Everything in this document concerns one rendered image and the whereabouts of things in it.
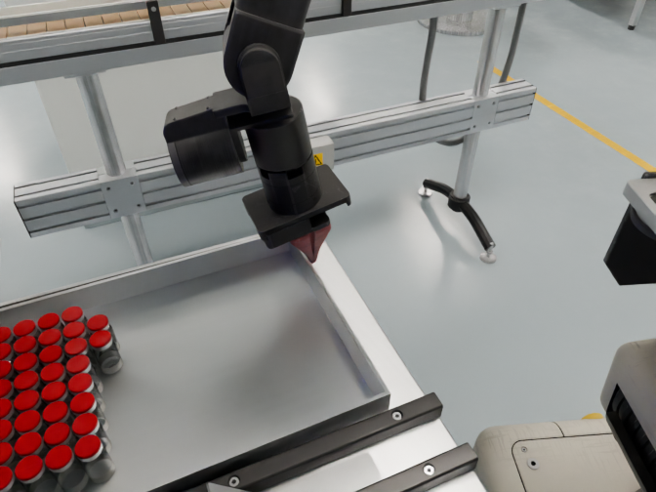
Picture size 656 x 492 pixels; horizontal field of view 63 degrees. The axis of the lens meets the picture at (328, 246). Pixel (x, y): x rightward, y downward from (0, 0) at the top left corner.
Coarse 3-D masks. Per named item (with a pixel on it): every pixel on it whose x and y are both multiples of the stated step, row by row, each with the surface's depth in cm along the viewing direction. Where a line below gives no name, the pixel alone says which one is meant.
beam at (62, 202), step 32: (448, 96) 175; (512, 96) 177; (320, 128) 159; (352, 128) 159; (384, 128) 164; (416, 128) 169; (448, 128) 175; (480, 128) 180; (160, 160) 146; (352, 160) 167; (32, 192) 135; (64, 192) 136; (96, 192) 139; (128, 192) 143; (160, 192) 147; (192, 192) 151; (32, 224) 138; (64, 224) 142
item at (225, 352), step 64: (192, 256) 63; (256, 256) 67; (0, 320) 58; (128, 320) 60; (192, 320) 60; (256, 320) 60; (320, 320) 60; (128, 384) 54; (192, 384) 54; (256, 384) 54; (320, 384) 54; (384, 384) 50; (128, 448) 49; (192, 448) 49; (256, 448) 46
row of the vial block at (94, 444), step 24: (72, 312) 55; (72, 336) 53; (72, 360) 51; (96, 360) 54; (72, 384) 49; (96, 384) 52; (72, 408) 47; (96, 408) 48; (96, 432) 46; (96, 456) 44; (96, 480) 46
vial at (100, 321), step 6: (90, 318) 55; (96, 318) 55; (102, 318) 55; (90, 324) 54; (96, 324) 54; (102, 324) 54; (108, 324) 55; (90, 330) 54; (96, 330) 54; (108, 330) 55; (114, 336) 56
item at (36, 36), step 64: (64, 0) 116; (128, 0) 121; (192, 0) 120; (320, 0) 129; (384, 0) 136; (448, 0) 143; (512, 0) 151; (0, 64) 111; (64, 64) 116; (128, 64) 121
